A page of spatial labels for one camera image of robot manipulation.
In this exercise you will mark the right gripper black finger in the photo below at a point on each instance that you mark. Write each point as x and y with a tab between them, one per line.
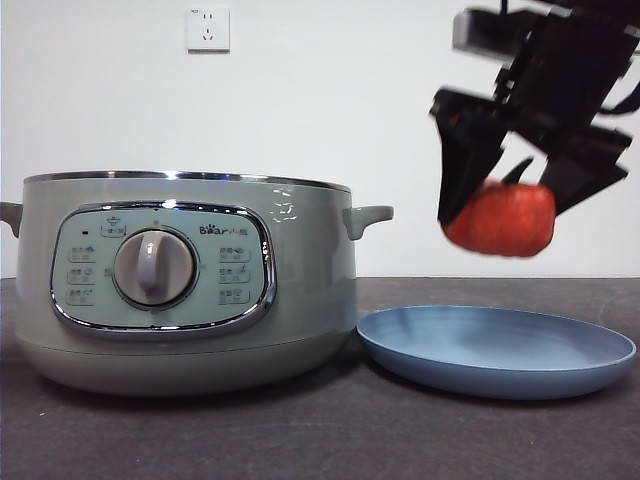
582	182
465	165

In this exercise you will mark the orange pumpkin with green stem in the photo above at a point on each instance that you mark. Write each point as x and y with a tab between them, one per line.
505	222

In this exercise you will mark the blue round plate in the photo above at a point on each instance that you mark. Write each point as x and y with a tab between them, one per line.
495	350

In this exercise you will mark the pale green electric steamer pot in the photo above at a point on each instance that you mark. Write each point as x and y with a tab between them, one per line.
310	280

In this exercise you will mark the white wall socket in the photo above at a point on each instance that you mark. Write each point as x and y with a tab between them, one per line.
209	30

